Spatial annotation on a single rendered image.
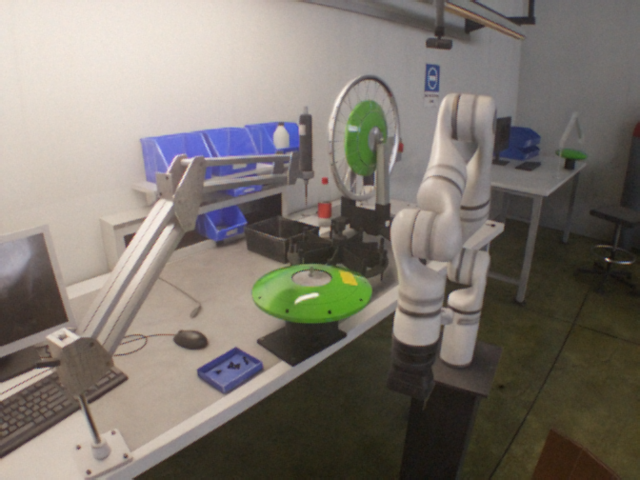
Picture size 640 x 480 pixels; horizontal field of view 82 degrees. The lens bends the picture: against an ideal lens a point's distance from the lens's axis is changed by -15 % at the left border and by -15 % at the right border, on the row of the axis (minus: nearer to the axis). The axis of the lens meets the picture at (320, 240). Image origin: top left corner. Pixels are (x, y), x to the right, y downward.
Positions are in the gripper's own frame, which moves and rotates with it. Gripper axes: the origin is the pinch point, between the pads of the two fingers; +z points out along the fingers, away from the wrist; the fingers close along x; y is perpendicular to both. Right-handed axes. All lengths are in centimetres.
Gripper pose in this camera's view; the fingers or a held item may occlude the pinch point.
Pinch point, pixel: (410, 406)
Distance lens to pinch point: 83.9
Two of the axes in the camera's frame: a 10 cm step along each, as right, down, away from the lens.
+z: 0.0, 9.4, 3.5
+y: -5.1, 3.0, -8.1
